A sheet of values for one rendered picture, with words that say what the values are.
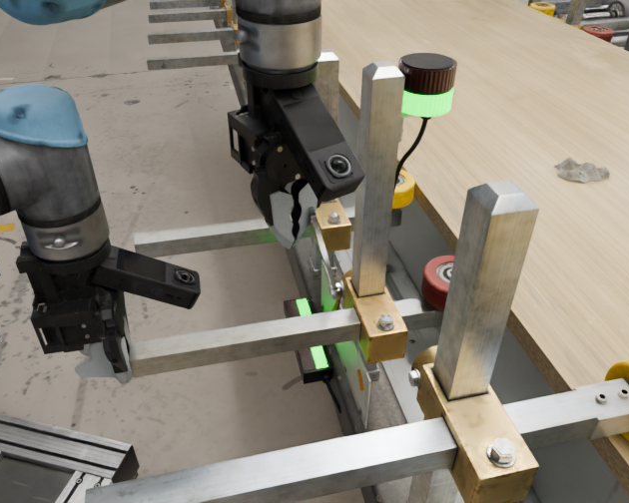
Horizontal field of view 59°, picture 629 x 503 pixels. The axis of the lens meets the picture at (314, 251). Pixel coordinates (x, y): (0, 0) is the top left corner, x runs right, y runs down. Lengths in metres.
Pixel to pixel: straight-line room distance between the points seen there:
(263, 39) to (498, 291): 0.28
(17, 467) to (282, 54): 1.21
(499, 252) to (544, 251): 0.42
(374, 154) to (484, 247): 0.26
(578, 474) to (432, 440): 0.34
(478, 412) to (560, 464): 0.33
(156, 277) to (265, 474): 0.25
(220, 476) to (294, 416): 1.23
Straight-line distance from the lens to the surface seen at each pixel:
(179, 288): 0.61
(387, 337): 0.68
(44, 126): 0.51
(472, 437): 0.48
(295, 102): 0.53
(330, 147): 0.51
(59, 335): 0.64
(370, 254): 0.69
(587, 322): 0.72
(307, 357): 0.88
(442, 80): 0.59
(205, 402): 1.74
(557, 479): 0.83
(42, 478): 1.46
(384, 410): 0.82
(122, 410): 1.78
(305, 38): 0.51
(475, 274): 0.40
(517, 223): 0.39
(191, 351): 0.69
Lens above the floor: 1.35
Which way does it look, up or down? 37 degrees down
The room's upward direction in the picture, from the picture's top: straight up
